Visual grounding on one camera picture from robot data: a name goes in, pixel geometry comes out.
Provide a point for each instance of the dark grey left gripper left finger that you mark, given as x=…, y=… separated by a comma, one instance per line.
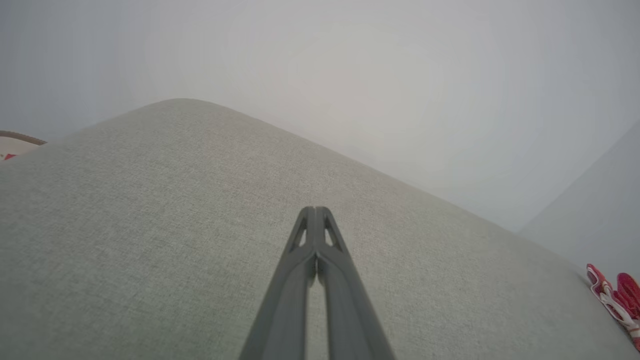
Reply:
x=285, y=300

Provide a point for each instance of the red and white shirt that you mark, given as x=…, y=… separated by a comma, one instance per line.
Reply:
x=612, y=295

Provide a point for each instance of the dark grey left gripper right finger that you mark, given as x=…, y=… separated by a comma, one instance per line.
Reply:
x=345, y=310

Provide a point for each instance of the white partition panel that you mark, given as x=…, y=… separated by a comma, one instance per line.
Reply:
x=600, y=210

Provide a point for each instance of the small red item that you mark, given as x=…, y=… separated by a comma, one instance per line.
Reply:
x=8, y=156

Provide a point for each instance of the beige basket with brown rim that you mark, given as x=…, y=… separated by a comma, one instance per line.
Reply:
x=17, y=144

